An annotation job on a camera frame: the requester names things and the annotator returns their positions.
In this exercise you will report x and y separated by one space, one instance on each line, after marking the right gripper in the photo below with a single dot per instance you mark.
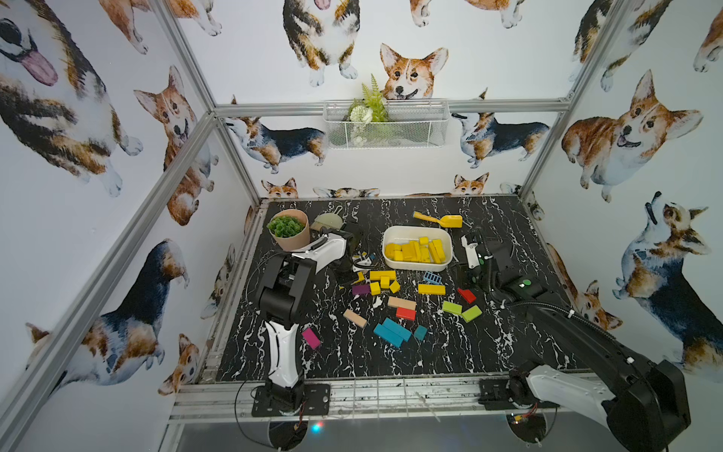
468 262

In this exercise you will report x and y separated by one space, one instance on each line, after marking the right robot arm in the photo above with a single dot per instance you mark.
642 403

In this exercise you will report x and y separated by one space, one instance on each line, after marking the teal long block rear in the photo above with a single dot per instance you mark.
397 329

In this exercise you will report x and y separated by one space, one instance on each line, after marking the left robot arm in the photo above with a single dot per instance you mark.
288 283

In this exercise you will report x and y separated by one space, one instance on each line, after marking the red block in pile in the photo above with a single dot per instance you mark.
405 313

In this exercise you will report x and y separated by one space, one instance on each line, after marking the green block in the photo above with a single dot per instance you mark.
471 314
452 308

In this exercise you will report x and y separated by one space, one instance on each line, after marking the small teal block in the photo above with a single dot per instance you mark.
420 333

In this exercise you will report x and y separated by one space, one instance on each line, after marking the teal long block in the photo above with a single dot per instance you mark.
388 336
397 329

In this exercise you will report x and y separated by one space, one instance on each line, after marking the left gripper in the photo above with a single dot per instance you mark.
355 254

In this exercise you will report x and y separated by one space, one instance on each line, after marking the green block left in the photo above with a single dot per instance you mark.
452 308

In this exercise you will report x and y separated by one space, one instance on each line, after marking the long yellow block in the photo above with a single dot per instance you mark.
431 289

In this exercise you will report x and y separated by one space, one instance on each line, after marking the natural wood block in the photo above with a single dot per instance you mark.
355 318
402 303

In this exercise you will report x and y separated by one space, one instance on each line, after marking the green block right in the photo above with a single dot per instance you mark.
471 314

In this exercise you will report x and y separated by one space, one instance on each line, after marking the white wire wall basket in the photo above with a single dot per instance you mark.
396 124

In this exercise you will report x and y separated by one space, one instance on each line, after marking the natural wood block upper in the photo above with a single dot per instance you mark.
402 303

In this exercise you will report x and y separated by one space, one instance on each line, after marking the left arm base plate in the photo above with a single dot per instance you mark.
271 400

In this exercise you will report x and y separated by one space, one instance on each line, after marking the magenta block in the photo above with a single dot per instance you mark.
311 338

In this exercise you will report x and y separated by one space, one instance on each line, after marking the terracotta pot with plant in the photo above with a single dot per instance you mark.
290 229

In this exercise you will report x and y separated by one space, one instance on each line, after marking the yellow toy shovel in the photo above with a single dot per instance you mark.
448 221

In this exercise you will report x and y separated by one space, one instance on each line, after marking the blue grid block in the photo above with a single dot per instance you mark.
432 279

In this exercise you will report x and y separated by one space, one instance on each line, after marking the natural wood block lower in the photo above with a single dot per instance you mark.
355 318

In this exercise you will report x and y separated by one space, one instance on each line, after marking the white plastic bin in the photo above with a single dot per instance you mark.
417 248

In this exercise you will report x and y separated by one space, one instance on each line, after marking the teal long block front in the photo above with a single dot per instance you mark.
388 336

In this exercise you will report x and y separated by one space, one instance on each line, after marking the artificial fern and flower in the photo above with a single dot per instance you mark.
367 119

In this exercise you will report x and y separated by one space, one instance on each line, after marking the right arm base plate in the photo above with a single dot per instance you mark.
506 394

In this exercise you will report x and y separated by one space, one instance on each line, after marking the purple block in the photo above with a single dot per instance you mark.
361 290

